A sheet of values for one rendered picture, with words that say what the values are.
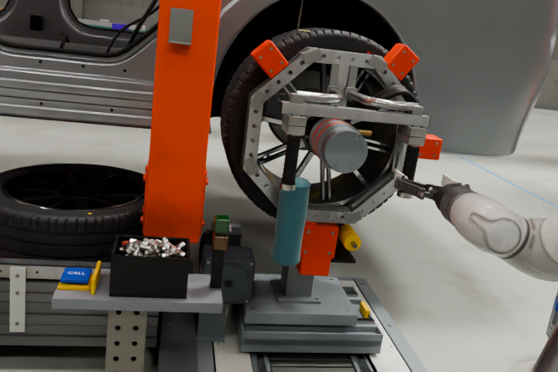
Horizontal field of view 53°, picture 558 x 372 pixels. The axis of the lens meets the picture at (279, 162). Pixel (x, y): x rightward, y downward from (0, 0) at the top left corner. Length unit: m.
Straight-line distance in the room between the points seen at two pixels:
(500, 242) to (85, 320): 1.27
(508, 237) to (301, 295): 1.05
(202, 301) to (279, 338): 0.53
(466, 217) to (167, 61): 0.86
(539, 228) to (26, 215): 1.47
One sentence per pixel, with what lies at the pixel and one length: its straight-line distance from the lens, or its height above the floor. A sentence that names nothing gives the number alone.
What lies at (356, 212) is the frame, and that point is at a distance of 1.83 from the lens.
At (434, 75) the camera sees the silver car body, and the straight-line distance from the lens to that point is 2.30.
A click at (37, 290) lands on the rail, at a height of 0.31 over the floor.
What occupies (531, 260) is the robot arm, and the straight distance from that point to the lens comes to 1.30.
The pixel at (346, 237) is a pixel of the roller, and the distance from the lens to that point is 1.87.
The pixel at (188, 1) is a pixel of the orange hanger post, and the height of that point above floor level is 1.21.
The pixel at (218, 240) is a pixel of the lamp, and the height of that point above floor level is 0.60.
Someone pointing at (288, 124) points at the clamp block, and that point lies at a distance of 1.47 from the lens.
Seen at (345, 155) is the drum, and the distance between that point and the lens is 1.61.
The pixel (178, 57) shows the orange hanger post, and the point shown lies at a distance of 1.56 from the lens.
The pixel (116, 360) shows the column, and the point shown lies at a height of 0.25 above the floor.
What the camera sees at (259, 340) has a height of 0.14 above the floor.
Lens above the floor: 1.19
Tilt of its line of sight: 14 degrees down
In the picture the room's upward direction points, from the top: 7 degrees clockwise
